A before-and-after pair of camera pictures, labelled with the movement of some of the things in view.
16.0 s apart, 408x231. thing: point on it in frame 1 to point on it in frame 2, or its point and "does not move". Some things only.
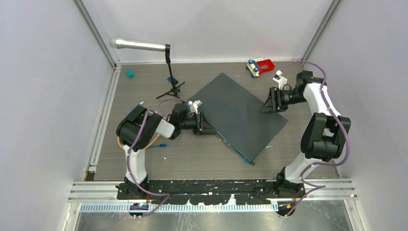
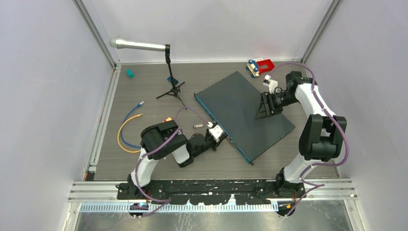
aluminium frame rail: x=317 y=191 does not move
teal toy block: x=130 y=73 does not move
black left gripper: x=202 y=126 to x=215 y=144
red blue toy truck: x=255 y=67 does not move
